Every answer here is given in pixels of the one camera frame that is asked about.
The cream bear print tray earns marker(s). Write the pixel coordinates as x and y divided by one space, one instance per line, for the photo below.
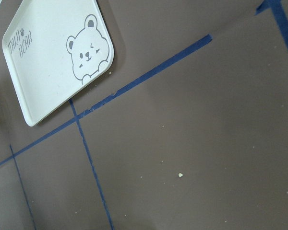
53 49

